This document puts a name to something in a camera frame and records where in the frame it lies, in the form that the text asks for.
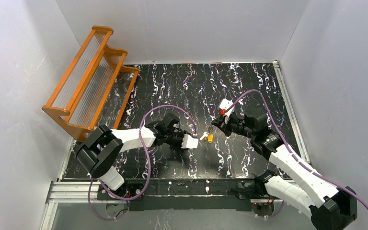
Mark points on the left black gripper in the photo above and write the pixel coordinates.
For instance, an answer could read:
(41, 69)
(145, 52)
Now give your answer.
(178, 139)

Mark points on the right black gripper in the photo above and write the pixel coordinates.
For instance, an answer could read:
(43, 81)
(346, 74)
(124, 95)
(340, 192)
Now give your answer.
(225, 122)

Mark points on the yellow tagged key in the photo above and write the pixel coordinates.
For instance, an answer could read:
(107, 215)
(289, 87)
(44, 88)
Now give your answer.
(204, 136)
(209, 138)

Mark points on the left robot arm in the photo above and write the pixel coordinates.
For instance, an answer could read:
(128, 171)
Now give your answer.
(98, 152)

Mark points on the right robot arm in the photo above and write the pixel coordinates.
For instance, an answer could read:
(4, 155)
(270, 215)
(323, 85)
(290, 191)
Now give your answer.
(328, 207)

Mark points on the orange wooden rack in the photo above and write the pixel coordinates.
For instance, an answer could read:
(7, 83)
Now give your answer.
(79, 98)

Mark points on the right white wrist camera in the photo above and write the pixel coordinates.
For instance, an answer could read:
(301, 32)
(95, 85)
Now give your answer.
(226, 108)

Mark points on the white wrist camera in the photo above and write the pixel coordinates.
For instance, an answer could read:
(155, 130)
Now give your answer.
(190, 142)
(226, 108)

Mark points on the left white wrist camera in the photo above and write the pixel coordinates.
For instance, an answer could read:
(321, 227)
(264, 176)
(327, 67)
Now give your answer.
(190, 142)

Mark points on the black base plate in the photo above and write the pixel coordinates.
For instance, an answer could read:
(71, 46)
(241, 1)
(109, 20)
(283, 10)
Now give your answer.
(203, 194)

